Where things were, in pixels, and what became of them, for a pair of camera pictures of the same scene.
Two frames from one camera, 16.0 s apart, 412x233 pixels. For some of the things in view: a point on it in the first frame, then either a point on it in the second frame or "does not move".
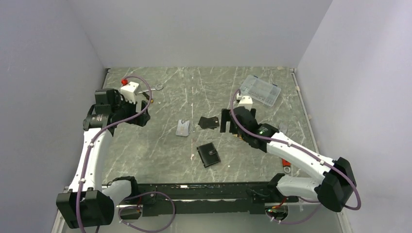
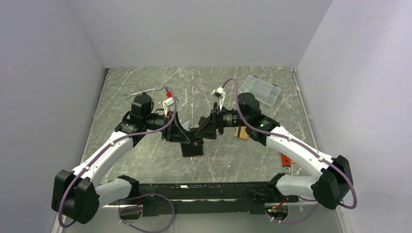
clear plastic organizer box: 261,90 does not move
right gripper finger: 252,112 to 201,121
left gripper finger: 144,117 to 177,133
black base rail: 185,199 does not move
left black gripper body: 125,109 to 155,122
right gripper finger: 226,116 to 208,130
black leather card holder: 208,154 to 195,147
